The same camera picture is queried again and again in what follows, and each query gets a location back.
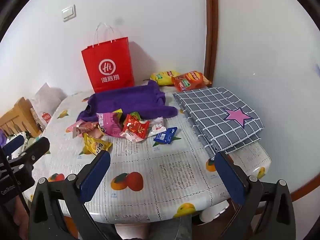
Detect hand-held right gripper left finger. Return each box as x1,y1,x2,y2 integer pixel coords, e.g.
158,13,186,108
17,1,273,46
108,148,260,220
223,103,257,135
27,150,118,240

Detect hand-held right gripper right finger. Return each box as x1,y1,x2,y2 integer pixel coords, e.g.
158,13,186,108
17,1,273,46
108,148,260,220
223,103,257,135
214,152,297,240

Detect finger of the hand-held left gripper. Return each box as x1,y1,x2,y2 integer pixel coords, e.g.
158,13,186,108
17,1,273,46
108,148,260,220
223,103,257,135
7,136,50,167
4,134,25,155

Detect yellow snack packet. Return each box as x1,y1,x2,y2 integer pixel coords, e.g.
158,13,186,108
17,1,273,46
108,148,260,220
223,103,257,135
82,133,113,155

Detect pale pink snack packet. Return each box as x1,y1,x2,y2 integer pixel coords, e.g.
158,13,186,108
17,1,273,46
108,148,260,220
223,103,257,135
71,120,84,138

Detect panda print snack packet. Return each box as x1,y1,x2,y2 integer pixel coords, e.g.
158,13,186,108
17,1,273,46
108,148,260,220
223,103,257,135
75,126,93,137

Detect pink triangular snack packet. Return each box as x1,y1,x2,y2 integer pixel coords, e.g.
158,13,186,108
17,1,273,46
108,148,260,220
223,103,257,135
85,121,105,138

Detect large pink snack packet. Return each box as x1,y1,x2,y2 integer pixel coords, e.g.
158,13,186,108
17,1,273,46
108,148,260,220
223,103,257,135
96,108,124,137

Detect red snack packet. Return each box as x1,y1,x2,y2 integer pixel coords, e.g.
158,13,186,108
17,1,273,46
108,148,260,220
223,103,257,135
119,114,150,143

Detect white red-label snack packet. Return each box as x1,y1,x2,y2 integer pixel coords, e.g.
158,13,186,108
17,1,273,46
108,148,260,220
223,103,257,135
149,117,167,137

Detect blue snack packet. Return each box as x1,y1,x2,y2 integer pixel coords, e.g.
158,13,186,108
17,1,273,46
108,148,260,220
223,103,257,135
153,127,178,145

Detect white and green patterned bag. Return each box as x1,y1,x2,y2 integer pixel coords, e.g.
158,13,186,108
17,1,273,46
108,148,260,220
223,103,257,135
21,130,40,145

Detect wooden chair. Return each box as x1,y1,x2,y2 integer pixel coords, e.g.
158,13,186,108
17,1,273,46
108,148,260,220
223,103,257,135
0,97,42,138

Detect white plastic bag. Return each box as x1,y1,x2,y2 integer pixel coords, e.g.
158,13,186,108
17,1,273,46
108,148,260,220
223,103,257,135
30,82,68,132

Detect grey checked cloth pink star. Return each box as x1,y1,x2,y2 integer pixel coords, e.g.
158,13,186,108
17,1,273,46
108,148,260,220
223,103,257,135
172,87,265,159

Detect fruit print tablecloth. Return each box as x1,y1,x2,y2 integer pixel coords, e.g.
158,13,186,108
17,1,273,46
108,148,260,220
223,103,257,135
24,84,272,224

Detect purple towel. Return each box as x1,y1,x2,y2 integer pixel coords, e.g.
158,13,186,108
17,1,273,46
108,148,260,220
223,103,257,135
76,80,178,123

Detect wooden baseboard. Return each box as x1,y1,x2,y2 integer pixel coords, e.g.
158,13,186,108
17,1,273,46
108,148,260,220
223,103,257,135
291,170,320,203

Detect person's grey trousers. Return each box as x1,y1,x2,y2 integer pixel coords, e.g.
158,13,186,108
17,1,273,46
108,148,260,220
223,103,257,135
114,215,193,240

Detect orange chips bag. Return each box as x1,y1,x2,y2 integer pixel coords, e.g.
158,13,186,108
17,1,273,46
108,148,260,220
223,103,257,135
172,71,212,92

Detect yellow chips bag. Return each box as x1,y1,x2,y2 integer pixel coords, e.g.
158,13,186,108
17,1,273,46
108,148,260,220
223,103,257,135
150,70,180,86

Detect red paper bag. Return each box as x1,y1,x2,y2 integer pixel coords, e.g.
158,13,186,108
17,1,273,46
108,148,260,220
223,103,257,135
81,22,135,93

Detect white light switch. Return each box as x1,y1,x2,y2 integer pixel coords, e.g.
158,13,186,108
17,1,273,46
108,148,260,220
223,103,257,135
62,4,77,22

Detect wooden door frame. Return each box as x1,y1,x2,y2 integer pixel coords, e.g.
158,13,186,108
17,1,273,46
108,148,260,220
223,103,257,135
204,0,218,88

